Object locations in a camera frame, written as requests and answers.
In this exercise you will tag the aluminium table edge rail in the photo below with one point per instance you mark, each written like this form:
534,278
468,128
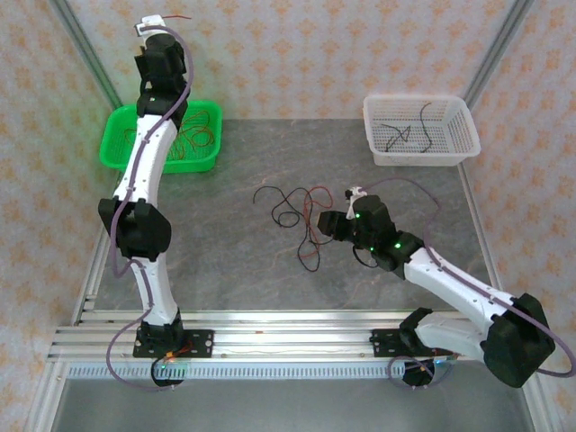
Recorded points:
101,252
479,225

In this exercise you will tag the aluminium mounting rail beam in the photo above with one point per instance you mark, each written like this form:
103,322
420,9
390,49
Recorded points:
288,335

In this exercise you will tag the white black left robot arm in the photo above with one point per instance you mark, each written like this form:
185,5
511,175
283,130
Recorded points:
159,153

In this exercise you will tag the white plastic basket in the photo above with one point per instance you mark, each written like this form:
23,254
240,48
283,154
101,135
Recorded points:
450,135

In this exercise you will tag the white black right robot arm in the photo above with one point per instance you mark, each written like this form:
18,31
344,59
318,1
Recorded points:
450,288

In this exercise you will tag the aluminium frame post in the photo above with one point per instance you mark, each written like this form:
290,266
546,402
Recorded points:
497,49
86,49

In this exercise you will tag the green plastic basket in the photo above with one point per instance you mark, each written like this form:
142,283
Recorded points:
202,162

